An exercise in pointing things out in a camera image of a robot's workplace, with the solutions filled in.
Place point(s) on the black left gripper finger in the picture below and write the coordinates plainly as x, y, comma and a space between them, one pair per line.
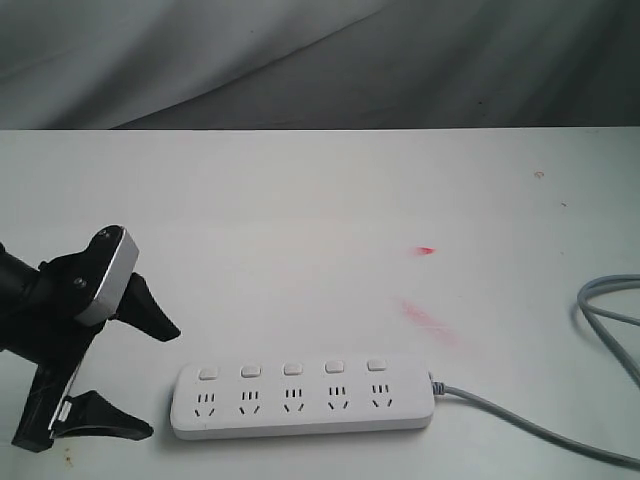
139, 309
91, 415

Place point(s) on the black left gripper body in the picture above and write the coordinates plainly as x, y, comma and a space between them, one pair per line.
37, 324

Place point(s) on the white power strip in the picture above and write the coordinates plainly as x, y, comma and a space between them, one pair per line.
232, 398

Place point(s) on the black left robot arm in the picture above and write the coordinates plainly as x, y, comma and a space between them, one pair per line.
32, 330

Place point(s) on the white backdrop cloth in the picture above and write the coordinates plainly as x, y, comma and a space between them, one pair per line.
318, 64

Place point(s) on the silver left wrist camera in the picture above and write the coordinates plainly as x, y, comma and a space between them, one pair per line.
112, 255

